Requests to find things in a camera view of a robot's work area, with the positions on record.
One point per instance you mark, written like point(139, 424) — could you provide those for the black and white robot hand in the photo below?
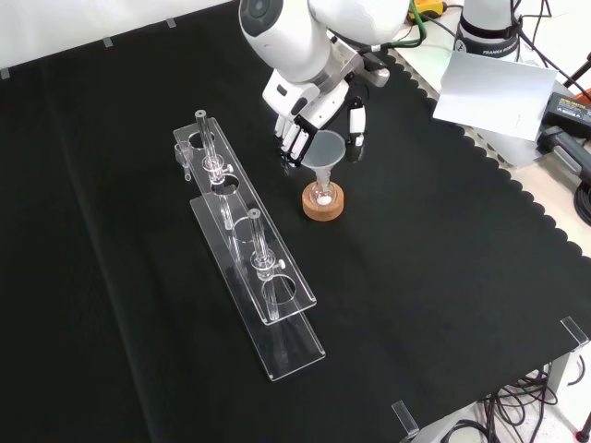
point(295, 99)

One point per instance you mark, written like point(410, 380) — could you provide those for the clear plastic funnel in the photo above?
point(323, 150)

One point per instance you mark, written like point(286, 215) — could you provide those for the small glass round-bottom flask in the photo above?
point(315, 194)

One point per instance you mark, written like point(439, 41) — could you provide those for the clear acrylic funnel stand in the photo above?
point(247, 207)

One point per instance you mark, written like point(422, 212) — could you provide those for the clear glass weighing funnel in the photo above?
point(183, 155)

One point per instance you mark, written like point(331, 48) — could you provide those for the clear plastic cloth clip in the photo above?
point(107, 42)
point(4, 73)
point(170, 22)
point(404, 416)
point(575, 330)

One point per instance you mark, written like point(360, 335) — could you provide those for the yellow stop button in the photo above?
point(427, 6)

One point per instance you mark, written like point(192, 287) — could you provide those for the black bench cloth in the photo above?
point(415, 258)

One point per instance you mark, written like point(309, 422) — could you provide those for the pale board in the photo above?
point(496, 99)

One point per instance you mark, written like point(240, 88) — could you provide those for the black power adapter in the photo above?
point(569, 111)

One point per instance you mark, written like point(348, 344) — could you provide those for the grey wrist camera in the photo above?
point(376, 76)

